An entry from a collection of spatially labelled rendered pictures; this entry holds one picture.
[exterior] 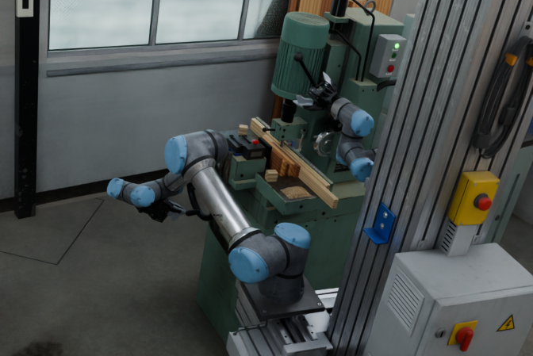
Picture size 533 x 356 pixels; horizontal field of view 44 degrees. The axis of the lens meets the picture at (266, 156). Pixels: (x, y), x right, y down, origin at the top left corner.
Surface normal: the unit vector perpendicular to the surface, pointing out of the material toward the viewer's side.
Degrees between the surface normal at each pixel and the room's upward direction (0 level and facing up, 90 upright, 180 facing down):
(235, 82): 90
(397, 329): 90
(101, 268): 0
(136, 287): 0
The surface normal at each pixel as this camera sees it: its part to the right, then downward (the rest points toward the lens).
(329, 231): 0.50, 0.47
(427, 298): -0.91, 0.03
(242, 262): -0.65, 0.29
